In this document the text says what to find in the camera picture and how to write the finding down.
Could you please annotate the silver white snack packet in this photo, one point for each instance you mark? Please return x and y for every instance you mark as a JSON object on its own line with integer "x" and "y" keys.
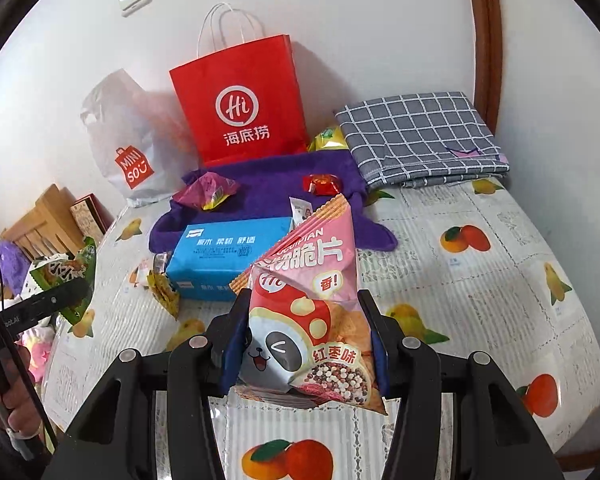
{"x": 159, "y": 261}

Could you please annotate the pink plush toy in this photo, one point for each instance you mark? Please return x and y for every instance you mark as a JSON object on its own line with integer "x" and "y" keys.
{"x": 40, "y": 355}

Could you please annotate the wooden door frame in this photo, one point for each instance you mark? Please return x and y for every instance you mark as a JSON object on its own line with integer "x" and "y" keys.
{"x": 485, "y": 35}

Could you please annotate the green patterned snack packet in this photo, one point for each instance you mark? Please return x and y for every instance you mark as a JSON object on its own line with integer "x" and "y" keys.
{"x": 67, "y": 267}

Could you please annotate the purple plush toy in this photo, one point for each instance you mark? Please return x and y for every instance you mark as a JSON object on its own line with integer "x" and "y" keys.
{"x": 10, "y": 265}

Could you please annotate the yellow green snack packet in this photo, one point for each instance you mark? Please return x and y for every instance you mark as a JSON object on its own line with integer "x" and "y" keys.
{"x": 330, "y": 141}

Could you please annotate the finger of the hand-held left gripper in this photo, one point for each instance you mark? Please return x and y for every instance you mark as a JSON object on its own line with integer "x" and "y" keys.
{"x": 55, "y": 302}

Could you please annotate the small red candy packet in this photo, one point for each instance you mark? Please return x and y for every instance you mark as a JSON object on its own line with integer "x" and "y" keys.
{"x": 321, "y": 184}

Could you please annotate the purple towel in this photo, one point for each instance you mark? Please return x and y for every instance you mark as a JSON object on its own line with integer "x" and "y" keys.
{"x": 265, "y": 185}

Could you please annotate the small orange white packet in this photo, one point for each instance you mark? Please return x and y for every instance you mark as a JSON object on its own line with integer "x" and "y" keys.
{"x": 141, "y": 272}

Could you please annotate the grey checked folded cloth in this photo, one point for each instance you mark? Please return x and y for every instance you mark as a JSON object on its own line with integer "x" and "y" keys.
{"x": 420, "y": 135}

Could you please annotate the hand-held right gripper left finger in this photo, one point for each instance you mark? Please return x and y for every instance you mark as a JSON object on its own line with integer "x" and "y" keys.
{"x": 230, "y": 357}

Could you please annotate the patterned brown box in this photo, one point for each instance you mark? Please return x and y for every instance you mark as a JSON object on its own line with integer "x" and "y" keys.
{"x": 90, "y": 217}

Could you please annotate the small white pink packet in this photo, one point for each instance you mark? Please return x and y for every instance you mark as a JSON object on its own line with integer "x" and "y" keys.
{"x": 301, "y": 210}

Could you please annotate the pink panda snack packet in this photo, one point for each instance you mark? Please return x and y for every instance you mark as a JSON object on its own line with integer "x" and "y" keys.
{"x": 305, "y": 320}

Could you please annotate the red paper bag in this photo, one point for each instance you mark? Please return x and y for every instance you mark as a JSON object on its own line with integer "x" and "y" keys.
{"x": 240, "y": 105}

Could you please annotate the blue tissue pack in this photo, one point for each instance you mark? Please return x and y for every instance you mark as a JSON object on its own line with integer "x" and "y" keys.
{"x": 220, "y": 255}

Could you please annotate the person's left hand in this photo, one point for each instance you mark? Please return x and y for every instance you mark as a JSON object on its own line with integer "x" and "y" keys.
{"x": 15, "y": 400}

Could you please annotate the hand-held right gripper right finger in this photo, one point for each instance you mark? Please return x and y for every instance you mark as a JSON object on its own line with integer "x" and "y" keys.
{"x": 380, "y": 360}

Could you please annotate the wooden furniture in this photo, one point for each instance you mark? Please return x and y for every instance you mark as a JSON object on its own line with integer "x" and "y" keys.
{"x": 40, "y": 225}

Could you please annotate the white plastic bag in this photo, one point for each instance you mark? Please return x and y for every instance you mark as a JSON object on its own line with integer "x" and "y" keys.
{"x": 125, "y": 130}

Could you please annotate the magenta snack packet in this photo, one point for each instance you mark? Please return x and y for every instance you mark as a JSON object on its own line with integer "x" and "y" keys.
{"x": 205, "y": 190}

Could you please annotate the gold snack packet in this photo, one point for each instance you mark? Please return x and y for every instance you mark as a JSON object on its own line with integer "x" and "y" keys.
{"x": 162, "y": 292}

